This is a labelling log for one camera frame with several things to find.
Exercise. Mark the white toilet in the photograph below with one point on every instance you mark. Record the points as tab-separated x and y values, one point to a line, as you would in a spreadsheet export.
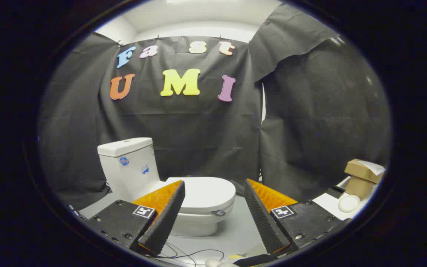
132	174

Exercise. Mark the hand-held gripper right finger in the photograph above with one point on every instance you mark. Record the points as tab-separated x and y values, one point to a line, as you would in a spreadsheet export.
261	218

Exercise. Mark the white toilet seat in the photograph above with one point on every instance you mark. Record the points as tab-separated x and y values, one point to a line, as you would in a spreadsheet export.
198	218

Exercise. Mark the black backdrop cloth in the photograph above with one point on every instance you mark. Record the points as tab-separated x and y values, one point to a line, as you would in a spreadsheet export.
198	129

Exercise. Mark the white flat tray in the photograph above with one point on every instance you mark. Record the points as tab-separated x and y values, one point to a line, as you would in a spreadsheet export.
326	204

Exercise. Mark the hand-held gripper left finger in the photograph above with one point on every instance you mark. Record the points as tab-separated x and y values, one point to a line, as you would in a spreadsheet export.
167	218

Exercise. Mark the brown cardboard box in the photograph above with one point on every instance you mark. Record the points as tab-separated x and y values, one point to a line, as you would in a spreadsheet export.
358	188
361	170

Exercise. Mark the yellow floor tape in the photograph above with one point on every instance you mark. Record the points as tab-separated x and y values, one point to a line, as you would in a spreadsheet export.
235	256

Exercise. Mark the white toilet lid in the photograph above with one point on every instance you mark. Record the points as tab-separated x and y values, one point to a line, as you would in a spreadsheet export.
208	193

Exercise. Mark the white round object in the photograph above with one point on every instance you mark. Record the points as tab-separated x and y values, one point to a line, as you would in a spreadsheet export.
348	203

